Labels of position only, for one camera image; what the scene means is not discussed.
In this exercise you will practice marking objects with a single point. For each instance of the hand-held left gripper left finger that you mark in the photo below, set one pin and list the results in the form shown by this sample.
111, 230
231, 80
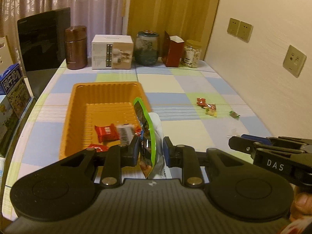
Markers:
133, 152

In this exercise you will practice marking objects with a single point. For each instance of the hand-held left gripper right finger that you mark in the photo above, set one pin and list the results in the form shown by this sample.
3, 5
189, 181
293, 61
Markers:
166, 151

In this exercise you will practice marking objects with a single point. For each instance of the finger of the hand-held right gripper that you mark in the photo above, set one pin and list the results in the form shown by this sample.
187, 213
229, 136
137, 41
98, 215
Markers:
240, 145
280, 142

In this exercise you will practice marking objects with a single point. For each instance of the clear barcode snack packet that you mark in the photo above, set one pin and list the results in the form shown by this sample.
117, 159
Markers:
125, 133

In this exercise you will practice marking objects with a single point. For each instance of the green rimmed snack pouch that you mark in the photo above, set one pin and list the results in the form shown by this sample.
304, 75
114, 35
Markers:
146, 131

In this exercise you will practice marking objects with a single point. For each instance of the large red snack packet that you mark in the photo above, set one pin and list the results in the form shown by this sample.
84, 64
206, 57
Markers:
107, 132

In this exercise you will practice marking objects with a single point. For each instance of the small yellow green candy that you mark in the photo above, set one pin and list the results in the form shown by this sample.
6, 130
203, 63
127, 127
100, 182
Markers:
211, 113

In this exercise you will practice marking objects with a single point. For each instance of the small red yellow candy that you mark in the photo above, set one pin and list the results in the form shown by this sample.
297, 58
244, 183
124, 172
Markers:
211, 106

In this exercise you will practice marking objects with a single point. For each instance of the orange plastic tray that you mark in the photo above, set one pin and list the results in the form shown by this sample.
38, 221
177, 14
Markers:
102, 102

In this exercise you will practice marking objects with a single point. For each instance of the person's right hand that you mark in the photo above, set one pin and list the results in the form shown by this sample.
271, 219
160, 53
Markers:
302, 206

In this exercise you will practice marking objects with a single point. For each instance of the checked tablecloth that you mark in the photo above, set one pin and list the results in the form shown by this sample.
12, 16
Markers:
185, 126

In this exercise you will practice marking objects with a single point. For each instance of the open red carton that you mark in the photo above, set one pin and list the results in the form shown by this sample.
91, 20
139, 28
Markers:
173, 53

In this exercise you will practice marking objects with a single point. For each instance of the clear plastic nut jar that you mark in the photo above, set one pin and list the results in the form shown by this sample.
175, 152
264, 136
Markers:
192, 54

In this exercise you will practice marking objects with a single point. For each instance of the white printed cardboard box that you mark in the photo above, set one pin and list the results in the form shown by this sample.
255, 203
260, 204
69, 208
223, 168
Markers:
112, 52

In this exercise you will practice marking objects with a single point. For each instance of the dark glass jar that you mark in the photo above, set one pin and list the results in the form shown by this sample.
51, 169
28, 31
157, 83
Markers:
146, 50

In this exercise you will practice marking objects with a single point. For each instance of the brown metal thermos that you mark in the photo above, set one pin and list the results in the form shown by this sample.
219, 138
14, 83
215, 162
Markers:
75, 48

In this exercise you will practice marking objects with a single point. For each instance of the light blue carton box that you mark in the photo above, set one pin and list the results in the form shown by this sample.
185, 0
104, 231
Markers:
7, 126

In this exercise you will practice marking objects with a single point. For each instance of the blue milk carton box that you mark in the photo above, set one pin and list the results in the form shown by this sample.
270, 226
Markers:
14, 92

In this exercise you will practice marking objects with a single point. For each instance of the black glossy appliance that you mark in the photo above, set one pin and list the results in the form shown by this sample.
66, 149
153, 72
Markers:
41, 41

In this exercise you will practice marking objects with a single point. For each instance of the white wooden chair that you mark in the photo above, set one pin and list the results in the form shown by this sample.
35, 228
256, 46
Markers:
4, 53

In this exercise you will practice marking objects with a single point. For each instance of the sheer pink curtain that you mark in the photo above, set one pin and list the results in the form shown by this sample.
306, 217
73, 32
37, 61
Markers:
73, 0

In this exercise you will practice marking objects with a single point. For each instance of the beige wall data socket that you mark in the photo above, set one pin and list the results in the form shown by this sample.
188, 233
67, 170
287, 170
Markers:
294, 61

